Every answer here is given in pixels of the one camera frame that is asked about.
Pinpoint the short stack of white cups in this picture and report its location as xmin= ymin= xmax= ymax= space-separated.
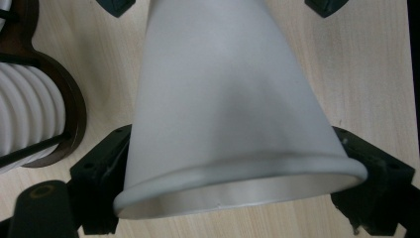
xmin=0 ymin=61 xmax=67 ymax=175

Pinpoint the white paper cup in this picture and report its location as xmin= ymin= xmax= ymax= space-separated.
xmin=112 ymin=0 xmax=369 ymax=221

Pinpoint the dark double cup holder rack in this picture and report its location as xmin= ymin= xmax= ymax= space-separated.
xmin=0 ymin=0 xmax=88 ymax=170

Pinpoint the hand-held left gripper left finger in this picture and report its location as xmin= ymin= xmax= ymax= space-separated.
xmin=68 ymin=123 xmax=133 ymax=236

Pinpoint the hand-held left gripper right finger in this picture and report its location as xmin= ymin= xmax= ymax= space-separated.
xmin=330 ymin=125 xmax=417 ymax=237

